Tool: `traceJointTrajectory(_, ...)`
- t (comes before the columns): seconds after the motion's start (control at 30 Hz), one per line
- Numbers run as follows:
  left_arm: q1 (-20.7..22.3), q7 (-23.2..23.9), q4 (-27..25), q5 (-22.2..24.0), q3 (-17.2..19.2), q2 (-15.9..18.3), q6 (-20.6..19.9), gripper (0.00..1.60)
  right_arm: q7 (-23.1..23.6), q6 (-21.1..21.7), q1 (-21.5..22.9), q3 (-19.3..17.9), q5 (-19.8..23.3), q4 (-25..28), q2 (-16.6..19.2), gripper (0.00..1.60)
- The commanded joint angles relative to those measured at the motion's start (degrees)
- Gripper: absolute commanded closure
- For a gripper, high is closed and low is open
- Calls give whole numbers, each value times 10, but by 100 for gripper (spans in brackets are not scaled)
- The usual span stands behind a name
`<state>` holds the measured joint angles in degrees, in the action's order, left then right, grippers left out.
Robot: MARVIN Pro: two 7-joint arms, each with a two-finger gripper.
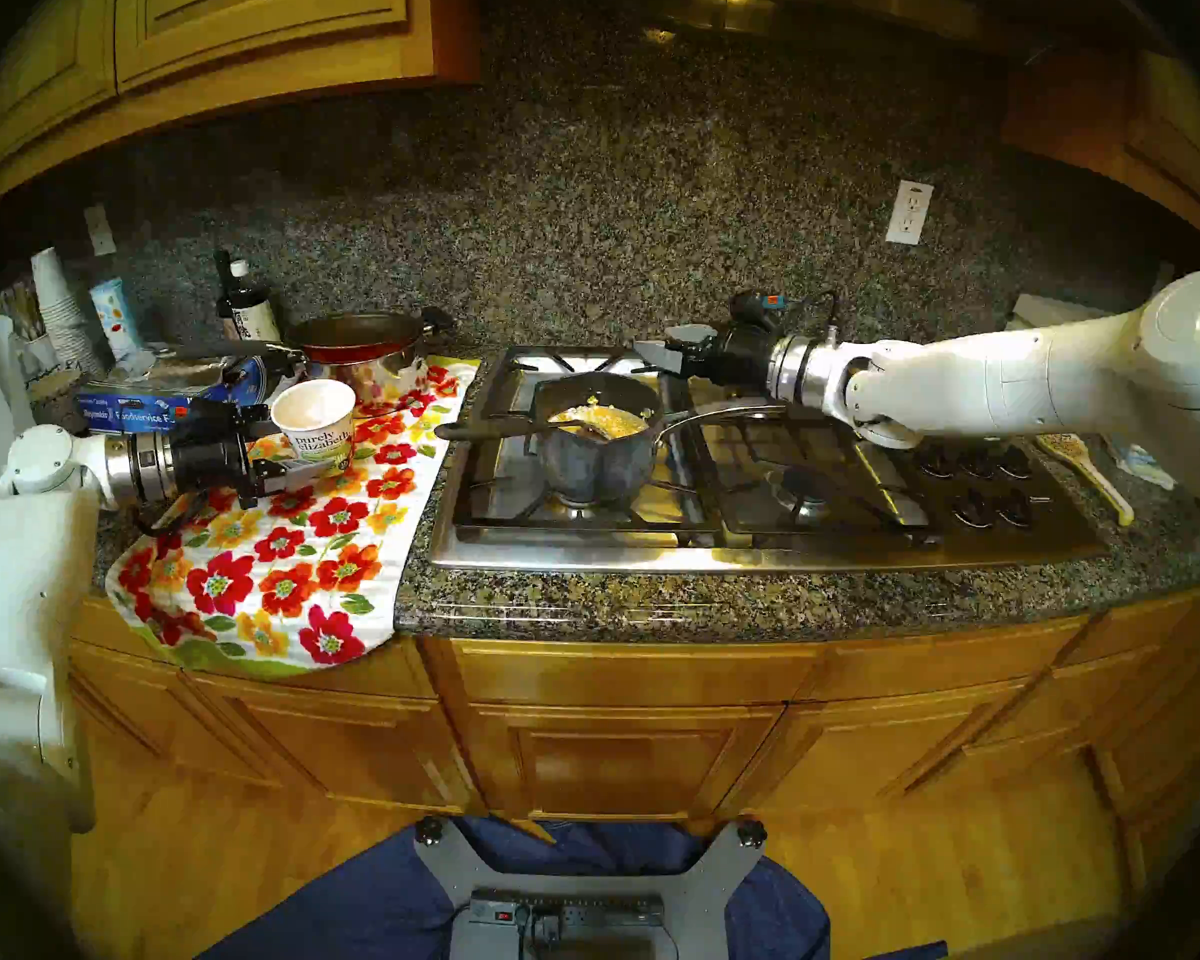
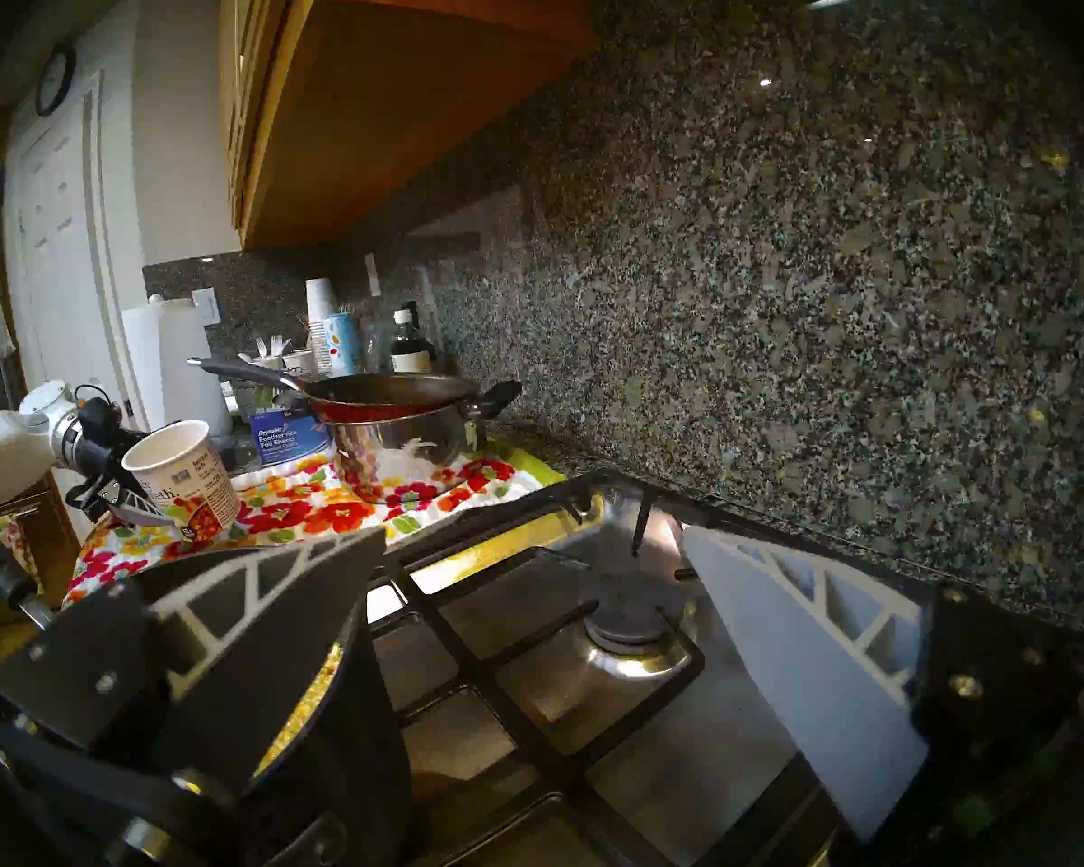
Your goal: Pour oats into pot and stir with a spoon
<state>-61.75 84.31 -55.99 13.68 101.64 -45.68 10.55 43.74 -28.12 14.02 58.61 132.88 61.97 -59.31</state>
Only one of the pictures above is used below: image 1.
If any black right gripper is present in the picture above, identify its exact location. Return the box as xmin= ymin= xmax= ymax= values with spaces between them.
xmin=632 ymin=318 xmax=786 ymax=389

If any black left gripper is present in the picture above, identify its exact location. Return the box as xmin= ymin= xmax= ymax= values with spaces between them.
xmin=155 ymin=403 xmax=346 ymax=509

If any white paper oats cup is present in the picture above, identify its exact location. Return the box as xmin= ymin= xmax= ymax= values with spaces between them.
xmin=270 ymin=378 xmax=358 ymax=472

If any black handled metal spoon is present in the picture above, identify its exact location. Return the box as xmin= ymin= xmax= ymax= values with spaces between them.
xmin=433 ymin=415 xmax=611 ymax=444

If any shiny steel pot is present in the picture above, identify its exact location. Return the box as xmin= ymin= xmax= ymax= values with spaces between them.
xmin=305 ymin=306 xmax=456 ymax=409

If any yellow ceramic spoon rest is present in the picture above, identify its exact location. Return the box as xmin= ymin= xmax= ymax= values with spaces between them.
xmin=1035 ymin=433 xmax=1136 ymax=527

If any grain mix in saucepan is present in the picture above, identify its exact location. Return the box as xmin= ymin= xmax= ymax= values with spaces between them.
xmin=555 ymin=403 xmax=651 ymax=441

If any crumpled foil sheet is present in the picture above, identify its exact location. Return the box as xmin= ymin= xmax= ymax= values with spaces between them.
xmin=110 ymin=346 xmax=251 ymax=389

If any floral kitchen towel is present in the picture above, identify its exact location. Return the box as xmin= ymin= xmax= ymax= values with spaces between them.
xmin=105 ymin=356 xmax=481 ymax=679

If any dark bottle white cap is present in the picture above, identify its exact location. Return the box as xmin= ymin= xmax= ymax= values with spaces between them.
xmin=228 ymin=259 xmax=283 ymax=344

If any red frying pan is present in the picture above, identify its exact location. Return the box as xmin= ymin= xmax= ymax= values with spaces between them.
xmin=175 ymin=311 xmax=426 ymax=367

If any dark grey saucepan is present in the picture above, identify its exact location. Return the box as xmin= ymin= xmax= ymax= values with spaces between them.
xmin=532 ymin=371 xmax=789 ymax=506

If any blue foil sheet box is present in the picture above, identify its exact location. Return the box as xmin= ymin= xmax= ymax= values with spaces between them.
xmin=75 ymin=353 xmax=271 ymax=437

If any stainless gas cooktop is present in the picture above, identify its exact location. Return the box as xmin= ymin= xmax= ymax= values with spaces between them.
xmin=427 ymin=345 xmax=1111 ymax=574

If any patterned round canister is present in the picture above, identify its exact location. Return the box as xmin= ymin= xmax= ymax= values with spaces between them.
xmin=25 ymin=363 xmax=91 ymax=434

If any white paper cup stack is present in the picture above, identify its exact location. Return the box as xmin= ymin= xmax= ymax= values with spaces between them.
xmin=30 ymin=246 xmax=111 ymax=369

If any white cup with wooden sticks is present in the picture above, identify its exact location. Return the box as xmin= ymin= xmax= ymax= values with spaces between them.
xmin=0 ymin=283 xmax=61 ymax=369

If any white toaster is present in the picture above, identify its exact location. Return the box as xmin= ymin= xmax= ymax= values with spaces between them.
xmin=1005 ymin=293 xmax=1111 ymax=331

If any wooden base cabinet run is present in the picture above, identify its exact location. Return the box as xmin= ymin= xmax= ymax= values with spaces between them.
xmin=0 ymin=558 xmax=1200 ymax=869

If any blue fabric cover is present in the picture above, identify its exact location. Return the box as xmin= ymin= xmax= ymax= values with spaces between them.
xmin=200 ymin=818 xmax=951 ymax=960

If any grey power strip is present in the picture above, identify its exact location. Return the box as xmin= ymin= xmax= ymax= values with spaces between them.
xmin=470 ymin=890 xmax=666 ymax=931

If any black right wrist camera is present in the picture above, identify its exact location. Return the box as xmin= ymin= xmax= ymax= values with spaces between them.
xmin=728 ymin=290 xmax=791 ymax=331

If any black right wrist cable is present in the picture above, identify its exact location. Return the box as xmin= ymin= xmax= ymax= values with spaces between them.
xmin=785 ymin=290 xmax=843 ymax=347

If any white wall outlet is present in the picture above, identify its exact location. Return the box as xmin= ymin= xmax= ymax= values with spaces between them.
xmin=885 ymin=179 xmax=934 ymax=246

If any wooden wall cabinet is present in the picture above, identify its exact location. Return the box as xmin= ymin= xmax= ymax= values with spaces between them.
xmin=0 ymin=0 xmax=481 ymax=224
xmin=1000 ymin=43 xmax=1200 ymax=259

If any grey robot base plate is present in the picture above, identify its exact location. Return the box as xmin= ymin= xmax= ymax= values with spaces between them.
xmin=415 ymin=816 xmax=769 ymax=960

